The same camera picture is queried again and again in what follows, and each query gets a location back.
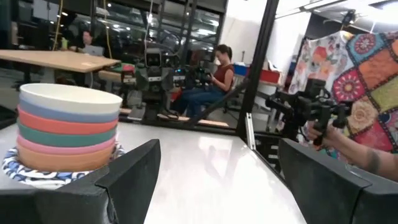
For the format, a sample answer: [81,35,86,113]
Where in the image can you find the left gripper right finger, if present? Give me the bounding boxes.
[278,138,398,224]

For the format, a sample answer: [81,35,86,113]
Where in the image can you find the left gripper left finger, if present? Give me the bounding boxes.
[0,139,162,224]

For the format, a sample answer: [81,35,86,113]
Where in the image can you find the green bowl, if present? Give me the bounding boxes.
[17,119,118,147]

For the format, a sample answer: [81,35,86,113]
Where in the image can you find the red bowl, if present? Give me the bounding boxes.
[17,105,119,136]

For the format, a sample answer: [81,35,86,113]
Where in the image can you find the light blue bowl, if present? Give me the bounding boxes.
[18,99,121,124]

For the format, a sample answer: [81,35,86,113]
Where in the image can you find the cream bowl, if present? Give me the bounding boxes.
[19,83,123,115]

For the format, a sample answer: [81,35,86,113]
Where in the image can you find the white blue-patterned plate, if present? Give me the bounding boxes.
[1,143,126,189]

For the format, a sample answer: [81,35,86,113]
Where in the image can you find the person's forearm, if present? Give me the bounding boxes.
[325,130,398,183]

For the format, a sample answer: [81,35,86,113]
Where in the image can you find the black handheld controller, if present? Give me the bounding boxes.
[177,65,215,86]

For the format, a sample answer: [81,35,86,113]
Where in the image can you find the silver laptop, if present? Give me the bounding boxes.
[82,45,105,57]

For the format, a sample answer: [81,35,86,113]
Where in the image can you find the person's hand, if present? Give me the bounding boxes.
[306,121,343,151]

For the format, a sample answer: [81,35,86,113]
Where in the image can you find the person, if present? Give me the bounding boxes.
[62,29,105,52]
[172,44,234,118]

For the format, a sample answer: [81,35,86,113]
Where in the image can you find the blue storage bin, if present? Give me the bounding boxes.
[233,63,249,77]

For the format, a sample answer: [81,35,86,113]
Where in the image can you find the wooden desk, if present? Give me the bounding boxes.
[0,49,122,74]

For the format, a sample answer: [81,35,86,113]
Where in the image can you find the red storage bin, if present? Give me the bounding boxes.
[259,68,282,85]

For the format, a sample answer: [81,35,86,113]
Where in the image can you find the colourful patchwork cloth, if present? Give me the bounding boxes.
[287,30,398,156]

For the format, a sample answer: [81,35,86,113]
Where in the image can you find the black handheld camera rig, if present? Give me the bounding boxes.
[266,77,352,147]

